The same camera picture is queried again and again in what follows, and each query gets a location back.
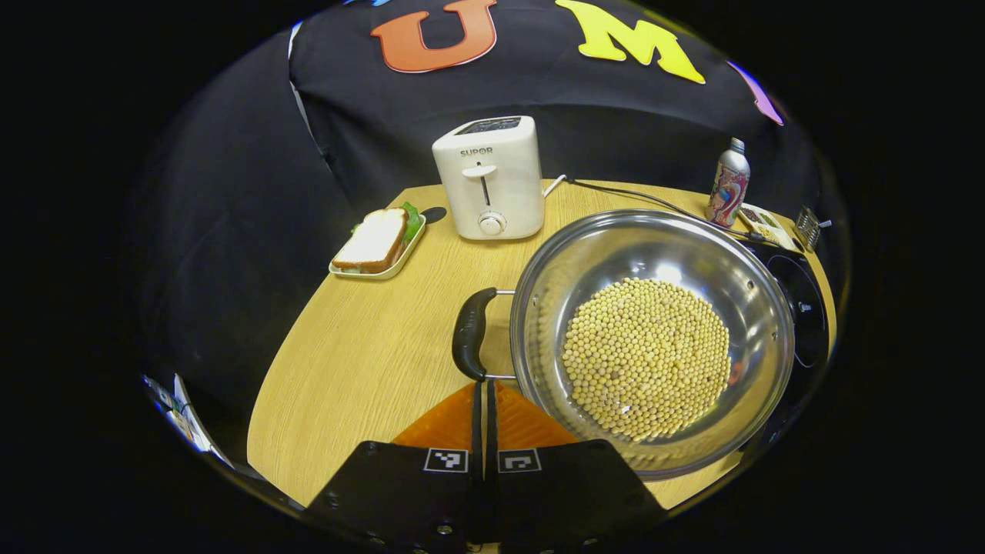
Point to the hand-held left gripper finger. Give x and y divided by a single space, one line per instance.
492 438
477 438

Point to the stainless steel pot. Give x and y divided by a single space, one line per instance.
616 246

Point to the black induction cooktop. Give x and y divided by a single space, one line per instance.
804 323

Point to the pile of soybeans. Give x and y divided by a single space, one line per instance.
646 362

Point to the pale rectangular sandwich plate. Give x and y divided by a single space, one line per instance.
400 265

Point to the sandwich with lettuce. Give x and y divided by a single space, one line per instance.
373 240

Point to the black table grommet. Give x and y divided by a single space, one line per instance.
434 215

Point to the white toaster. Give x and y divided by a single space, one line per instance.
492 177

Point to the white printed sheets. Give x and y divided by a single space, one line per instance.
188 423

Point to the silver printed drink bottle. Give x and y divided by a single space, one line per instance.
728 188

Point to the white divided dish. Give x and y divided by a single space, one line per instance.
769 227

